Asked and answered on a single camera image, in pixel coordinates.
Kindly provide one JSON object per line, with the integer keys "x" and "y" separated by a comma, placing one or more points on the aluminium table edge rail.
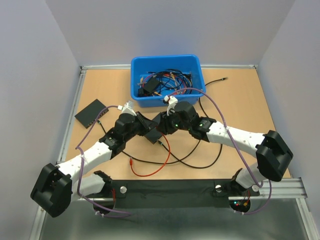
{"x": 71, "y": 119}

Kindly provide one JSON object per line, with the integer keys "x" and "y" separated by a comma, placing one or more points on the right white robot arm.
{"x": 271, "y": 152}

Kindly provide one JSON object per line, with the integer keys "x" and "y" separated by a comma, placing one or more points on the black power adapter in bin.
{"x": 148, "y": 88}

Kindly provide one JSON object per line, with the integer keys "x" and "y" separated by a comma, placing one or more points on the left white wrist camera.
{"x": 127, "y": 108}

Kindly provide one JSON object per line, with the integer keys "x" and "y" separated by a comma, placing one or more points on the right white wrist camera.
{"x": 172, "y": 102}

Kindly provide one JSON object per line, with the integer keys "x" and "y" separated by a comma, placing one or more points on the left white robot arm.
{"x": 53, "y": 188}

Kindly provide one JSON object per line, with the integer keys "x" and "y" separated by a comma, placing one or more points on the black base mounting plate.
{"x": 175, "y": 193}

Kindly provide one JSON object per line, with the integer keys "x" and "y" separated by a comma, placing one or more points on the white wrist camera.
{"x": 172, "y": 102}
{"x": 127, "y": 108}

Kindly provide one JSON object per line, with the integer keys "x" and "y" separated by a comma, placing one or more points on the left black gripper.
{"x": 148, "y": 123}

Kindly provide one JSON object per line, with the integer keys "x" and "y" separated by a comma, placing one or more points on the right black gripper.
{"x": 164, "y": 126}

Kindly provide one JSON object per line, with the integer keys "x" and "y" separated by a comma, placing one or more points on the blue plastic bin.
{"x": 177, "y": 74}

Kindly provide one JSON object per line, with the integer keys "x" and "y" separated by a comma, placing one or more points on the front aluminium frame rail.
{"x": 285, "y": 189}

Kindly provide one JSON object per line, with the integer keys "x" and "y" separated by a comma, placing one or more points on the black network switch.
{"x": 154, "y": 135}
{"x": 87, "y": 115}

